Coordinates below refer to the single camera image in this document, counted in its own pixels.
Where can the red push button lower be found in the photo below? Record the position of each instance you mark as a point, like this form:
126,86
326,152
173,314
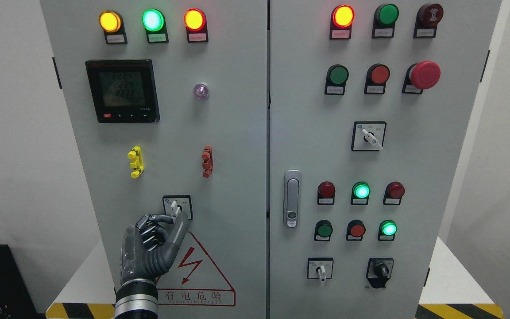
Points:
355,230

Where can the black digital power meter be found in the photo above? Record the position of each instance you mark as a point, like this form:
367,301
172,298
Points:
123,91

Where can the yellow indicator lamp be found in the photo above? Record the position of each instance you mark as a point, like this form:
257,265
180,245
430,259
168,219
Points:
113,27

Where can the clear white signal lamp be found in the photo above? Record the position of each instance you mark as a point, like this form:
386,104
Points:
201,91

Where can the silver black robot forearm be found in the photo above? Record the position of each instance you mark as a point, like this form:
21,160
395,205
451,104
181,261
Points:
137,299

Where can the dark red lamp left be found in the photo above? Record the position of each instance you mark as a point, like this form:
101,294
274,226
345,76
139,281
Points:
326,193

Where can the red terminal connector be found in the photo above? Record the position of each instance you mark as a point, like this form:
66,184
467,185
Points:
207,161

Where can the white rotary switch lower right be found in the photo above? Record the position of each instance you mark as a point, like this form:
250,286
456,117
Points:
319,269

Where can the grey cabinet door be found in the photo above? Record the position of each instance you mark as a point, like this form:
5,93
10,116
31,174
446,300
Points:
229,207
312,132

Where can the dark red lamp right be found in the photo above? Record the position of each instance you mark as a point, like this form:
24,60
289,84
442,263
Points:
394,193

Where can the green push button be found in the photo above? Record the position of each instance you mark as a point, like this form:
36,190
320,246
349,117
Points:
323,230
385,17

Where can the green lit button lower right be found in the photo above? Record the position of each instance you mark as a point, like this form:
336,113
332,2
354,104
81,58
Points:
387,230

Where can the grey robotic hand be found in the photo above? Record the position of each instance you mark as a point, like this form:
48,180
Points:
150,246

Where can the red lit lamp right door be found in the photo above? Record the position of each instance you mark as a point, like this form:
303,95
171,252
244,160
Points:
342,18

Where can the silver door handle lock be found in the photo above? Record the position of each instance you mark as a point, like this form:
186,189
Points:
292,183

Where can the green lit lamp middle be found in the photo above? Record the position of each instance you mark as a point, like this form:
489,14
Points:
360,193

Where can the white rotary switch upper right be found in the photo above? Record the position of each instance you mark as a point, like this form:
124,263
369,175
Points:
368,136

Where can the red electrical hazard sticker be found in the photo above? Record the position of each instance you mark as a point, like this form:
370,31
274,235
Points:
195,279

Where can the dark red buzzer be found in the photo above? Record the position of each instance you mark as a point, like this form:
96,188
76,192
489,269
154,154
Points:
427,19

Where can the right grey cabinet door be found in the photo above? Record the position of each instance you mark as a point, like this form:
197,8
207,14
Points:
312,132

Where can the yellow terminal connector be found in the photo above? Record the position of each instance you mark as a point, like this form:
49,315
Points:
136,161

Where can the green lit indicator lamp top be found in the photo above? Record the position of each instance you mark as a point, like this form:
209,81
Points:
154,24

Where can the white platform with hazard stripes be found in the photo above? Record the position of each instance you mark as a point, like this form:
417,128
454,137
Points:
450,292

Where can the red emergency stop button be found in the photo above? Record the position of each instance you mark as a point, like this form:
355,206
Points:
421,76

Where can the green push button lower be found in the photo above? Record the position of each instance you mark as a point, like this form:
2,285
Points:
323,230

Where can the orange-red indicator lamp left door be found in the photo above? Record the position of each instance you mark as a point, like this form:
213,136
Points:
195,22

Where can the left grey cabinet door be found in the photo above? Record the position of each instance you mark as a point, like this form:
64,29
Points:
229,207

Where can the black selector knob switch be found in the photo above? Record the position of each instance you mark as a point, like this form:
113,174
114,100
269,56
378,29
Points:
379,271

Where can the white rotary switch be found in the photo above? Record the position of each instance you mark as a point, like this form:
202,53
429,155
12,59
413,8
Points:
319,269
368,136

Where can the white rotary switch door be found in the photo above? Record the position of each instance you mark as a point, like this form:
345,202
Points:
184,203

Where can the green push button top right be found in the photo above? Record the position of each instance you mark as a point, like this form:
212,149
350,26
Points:
385,17

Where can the green push button second row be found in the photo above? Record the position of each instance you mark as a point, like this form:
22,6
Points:
336,78

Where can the red push button second row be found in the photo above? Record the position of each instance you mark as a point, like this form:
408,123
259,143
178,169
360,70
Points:
376,78

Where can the dark red lamp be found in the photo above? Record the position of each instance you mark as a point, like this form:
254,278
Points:
394,193
326,193

